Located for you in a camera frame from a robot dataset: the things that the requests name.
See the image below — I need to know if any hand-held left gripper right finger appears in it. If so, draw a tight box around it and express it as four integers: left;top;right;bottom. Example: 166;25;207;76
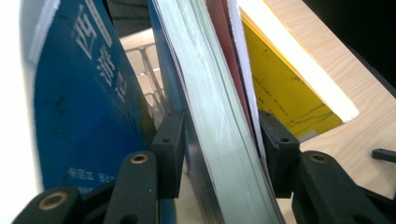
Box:
257;109;302;199

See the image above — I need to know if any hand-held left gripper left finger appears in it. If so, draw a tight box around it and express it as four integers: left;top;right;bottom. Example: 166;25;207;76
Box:
151;109;187;200

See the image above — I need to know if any yellow book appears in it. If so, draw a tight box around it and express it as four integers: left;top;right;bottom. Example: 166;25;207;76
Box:
237;0;361;139

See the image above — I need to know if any red book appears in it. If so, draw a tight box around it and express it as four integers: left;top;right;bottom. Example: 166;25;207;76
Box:
148;0;288;224

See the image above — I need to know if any blue book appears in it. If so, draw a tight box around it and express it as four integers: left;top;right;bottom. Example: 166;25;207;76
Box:
18;0;158;203

